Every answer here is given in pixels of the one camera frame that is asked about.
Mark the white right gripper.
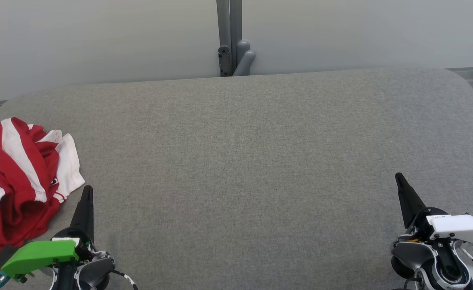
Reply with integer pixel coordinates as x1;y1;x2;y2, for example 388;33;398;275
395;172;473;245

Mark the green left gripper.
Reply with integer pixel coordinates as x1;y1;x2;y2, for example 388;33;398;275
1;185;95;281

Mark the grey metal post with bracket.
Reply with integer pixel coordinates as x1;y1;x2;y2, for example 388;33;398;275
216;0;243;77

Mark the red jersey with white sleeves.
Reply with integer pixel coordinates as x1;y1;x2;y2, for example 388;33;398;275
0;130;86;268

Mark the grey fabric sofa cushion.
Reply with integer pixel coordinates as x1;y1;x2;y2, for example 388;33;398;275
0;68;473;290

